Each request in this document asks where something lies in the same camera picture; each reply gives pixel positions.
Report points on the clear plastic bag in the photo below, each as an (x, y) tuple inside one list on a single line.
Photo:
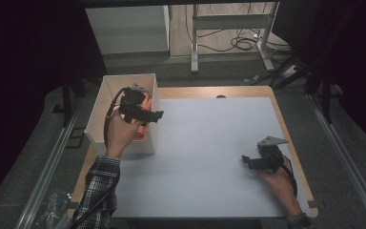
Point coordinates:
[(55, 208)]

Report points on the pale table mat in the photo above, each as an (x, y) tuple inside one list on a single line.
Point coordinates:
[(203, 165)]

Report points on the gray metal desk frame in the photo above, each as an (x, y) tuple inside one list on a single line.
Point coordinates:
[(230, 21)]

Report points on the person's right hand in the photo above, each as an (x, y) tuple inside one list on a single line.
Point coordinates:
[(282, 187)]

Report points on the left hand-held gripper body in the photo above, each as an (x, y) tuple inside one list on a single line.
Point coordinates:
[(132, 103)]

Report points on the white box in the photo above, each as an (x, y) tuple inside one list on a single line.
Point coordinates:
[(101, 114)]

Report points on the white cabinet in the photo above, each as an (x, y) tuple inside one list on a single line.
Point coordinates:
[(127, 30)]

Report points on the person's left hand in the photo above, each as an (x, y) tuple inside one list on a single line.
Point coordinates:
[(119, 135)]

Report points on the black metal stand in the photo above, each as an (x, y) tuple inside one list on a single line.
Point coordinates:
[(66, 101)]

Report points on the aluminium rail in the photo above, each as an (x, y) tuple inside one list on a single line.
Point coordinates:
[(346, 159), (46, 173)]

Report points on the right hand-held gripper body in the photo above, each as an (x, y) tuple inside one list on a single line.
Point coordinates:
[(270, 159)]

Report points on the white power strip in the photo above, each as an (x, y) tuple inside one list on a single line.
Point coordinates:
[(289, 71)]

